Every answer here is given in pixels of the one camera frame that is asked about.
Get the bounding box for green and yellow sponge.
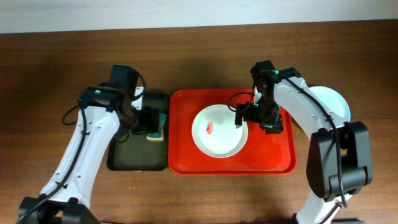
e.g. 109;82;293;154
146;113;167;141

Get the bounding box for white plate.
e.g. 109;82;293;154
192;105;249;158

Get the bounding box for light blue plate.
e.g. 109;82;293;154
310;86;351;122

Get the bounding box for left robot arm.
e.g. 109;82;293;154
17;83;160;223

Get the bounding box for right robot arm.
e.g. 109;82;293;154
234;64;373;223

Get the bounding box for dark green plastic tray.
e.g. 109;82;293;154
107;93;170;171

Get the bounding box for red plastic tray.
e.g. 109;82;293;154
168;88;297;175

